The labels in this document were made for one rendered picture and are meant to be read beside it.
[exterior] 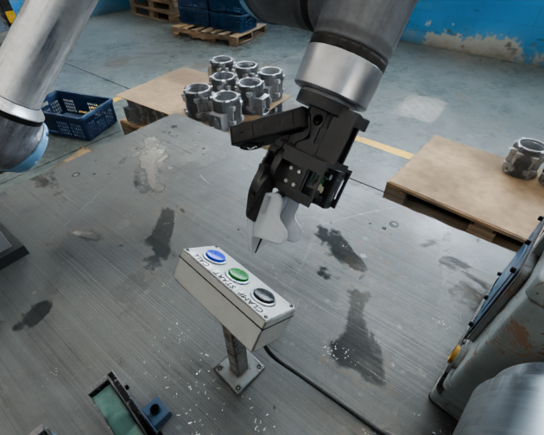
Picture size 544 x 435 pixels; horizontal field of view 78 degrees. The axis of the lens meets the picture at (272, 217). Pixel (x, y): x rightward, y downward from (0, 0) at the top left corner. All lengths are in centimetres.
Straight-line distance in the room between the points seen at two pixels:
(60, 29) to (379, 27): 72
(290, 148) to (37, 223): 88
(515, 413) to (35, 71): 99
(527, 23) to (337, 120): 517
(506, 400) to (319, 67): 37
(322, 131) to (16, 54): 73
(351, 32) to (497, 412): 39
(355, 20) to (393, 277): 61
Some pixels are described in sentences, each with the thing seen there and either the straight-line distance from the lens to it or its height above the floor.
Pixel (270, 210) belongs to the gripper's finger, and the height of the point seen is 117.
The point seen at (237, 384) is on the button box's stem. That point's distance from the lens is 69.
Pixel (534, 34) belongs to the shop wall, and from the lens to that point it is 553.
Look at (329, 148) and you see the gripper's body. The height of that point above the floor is 125.
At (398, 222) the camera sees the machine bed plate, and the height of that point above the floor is 80.
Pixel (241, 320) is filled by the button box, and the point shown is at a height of 106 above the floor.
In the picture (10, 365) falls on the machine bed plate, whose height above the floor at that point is 80.
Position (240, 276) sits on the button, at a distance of 47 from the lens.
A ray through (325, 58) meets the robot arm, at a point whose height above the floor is 133.
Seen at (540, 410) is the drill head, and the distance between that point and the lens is 41.
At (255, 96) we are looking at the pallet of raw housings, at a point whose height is 48.
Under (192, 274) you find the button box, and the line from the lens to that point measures 49.
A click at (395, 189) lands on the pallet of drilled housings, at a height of 12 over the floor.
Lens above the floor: 145
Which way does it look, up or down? 43 degrees down
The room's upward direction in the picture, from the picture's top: straight up
